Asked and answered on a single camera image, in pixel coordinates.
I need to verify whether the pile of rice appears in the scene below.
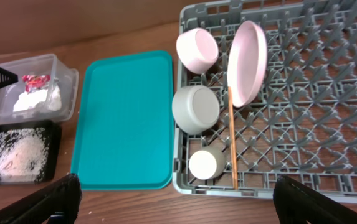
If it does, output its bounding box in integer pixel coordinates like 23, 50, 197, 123
0, 128, 50, 184

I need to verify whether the red snack wrapper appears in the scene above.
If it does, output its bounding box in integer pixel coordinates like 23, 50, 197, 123
22, 75, 50, 93

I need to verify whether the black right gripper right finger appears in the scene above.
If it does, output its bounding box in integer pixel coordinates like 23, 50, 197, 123
273, 175, 357, 224

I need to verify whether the black tray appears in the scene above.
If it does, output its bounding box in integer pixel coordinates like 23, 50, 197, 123
0, 120, 62, 185

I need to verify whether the small grey rice bowl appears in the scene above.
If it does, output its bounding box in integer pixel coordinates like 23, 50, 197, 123
172, 85, 220, 135

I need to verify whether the clear plastic bin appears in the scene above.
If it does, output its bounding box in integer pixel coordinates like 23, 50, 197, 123
0, 54, 79, 124

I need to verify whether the large white plate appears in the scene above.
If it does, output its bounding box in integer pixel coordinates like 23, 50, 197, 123
227, 21, 268, 108

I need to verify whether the white bowl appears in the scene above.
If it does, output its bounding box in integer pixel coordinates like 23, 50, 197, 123
176, 28, 219, 74

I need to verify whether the teal serving tray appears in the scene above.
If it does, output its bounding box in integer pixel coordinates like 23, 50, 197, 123
70, 50, 174, 191

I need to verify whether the white paper cup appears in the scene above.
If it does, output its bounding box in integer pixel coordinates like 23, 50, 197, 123
189, 146, 226, 180

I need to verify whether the grey dishwasher rack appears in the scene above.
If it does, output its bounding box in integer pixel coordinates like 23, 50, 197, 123
173, 1, 357, 203

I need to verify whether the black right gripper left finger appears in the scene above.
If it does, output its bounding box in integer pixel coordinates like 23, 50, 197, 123
0, 174, 82, 224

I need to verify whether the wooden chopstick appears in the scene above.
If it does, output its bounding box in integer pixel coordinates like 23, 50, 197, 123
228, 87, 239, 190

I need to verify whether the white napkin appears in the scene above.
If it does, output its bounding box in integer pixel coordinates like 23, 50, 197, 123
13, 86, 62, 112

